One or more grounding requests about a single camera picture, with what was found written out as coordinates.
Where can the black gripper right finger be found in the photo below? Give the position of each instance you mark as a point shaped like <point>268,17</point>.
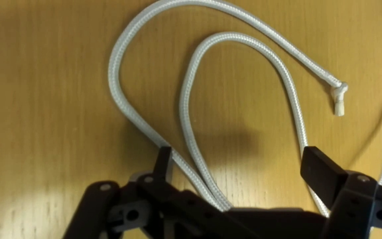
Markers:
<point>359,203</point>

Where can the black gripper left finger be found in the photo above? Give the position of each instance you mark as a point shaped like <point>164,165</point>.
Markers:
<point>125,212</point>

